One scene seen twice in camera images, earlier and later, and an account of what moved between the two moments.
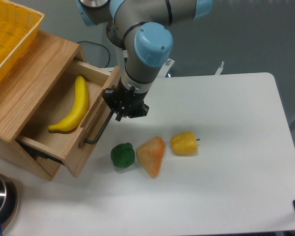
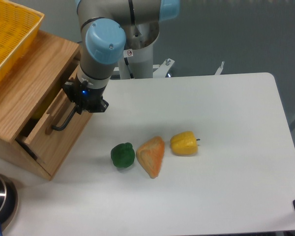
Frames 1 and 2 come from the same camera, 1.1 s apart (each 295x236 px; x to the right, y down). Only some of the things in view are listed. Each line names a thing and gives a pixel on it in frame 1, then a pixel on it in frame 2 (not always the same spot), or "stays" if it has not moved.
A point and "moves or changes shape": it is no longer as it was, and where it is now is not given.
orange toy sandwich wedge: x=151 y=152 stays
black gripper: x=125 y=102 to x=84 y=98
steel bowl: x=4 y=200 stays
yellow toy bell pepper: x=184 y=144 stays
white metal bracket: x=219 y=70 stays
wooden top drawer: x=70 y=125 moves or changes shape
